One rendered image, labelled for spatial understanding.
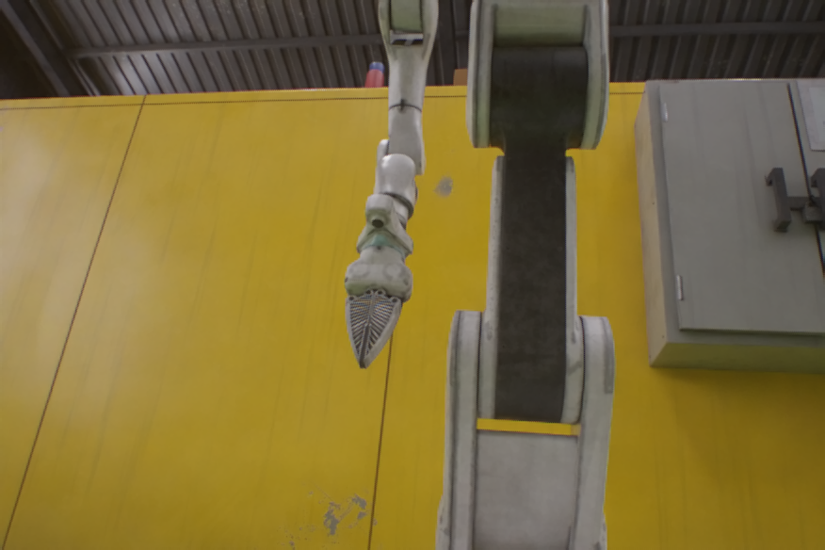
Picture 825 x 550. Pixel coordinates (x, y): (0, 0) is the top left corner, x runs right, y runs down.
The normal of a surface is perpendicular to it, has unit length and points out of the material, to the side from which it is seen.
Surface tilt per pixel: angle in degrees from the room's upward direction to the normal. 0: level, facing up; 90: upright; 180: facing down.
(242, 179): 90
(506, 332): 94
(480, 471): 127
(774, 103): 90
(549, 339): 94
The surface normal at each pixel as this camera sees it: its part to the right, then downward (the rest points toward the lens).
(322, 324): -0.14, -0.41
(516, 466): -0.14, 0.22
